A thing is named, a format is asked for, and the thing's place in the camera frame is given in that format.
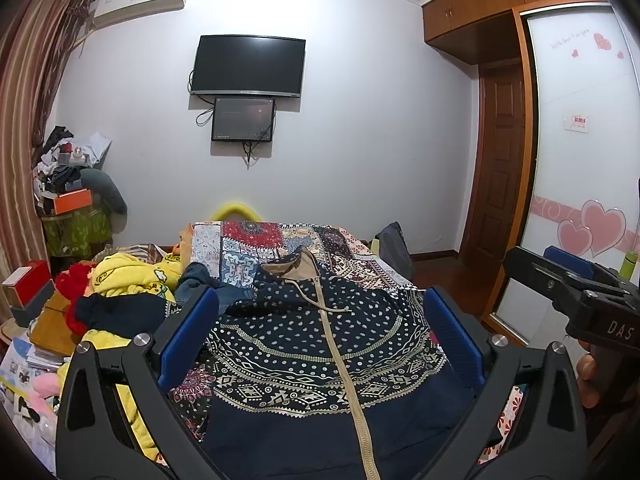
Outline white heart wardrobe door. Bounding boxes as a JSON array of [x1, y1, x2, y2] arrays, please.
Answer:
[[491, 4, 640, 346]]

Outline red garment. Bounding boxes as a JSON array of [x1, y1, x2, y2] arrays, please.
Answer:
[[54, 261, 96, 336]]

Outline yellow foam bed headrest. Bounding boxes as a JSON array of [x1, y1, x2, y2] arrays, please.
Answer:
[[210, 203, 262, 222]]

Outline wooden overhead cabinet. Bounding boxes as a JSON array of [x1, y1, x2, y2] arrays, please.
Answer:
[[421, 0, 609, 66]]

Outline orange box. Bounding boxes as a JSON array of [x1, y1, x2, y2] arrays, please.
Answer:
[[53, 188, 92, 214]]

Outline black wall television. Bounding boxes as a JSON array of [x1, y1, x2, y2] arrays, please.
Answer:
[[190, 35, 306, 98]]

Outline red white box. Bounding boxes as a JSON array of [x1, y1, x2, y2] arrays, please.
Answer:
[[2, 260, 51, 308]]

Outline grey bag by bed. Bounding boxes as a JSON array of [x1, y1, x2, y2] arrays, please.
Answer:
[[375, 222, 414, 281]]

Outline pink plush toy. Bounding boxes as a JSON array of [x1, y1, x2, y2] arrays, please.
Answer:
[[28, 373, 61, 422]]

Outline yellow cartoon blanket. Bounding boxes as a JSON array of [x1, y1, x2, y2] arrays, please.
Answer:
[[56, 251, 184, 463]]

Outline blue denim garment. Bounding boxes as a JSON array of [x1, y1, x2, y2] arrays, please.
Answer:
[[174, 262, 253, 315]]

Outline person's right hand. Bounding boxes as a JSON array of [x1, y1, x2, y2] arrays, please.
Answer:
[[576, 340, 600, 410]]

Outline striped brown curtain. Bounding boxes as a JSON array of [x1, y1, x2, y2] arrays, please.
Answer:
[[1, 0, 92, 278]]

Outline small black wall monitor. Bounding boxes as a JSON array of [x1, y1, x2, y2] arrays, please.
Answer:
[[212, 96, 276, 143]]

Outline navy patterned hooded garment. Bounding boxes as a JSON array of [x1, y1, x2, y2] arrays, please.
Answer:
[[168, 245, 501, 480]]

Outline brown wooden door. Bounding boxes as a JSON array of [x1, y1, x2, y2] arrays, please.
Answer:
[[461, 60, 525, 276]]

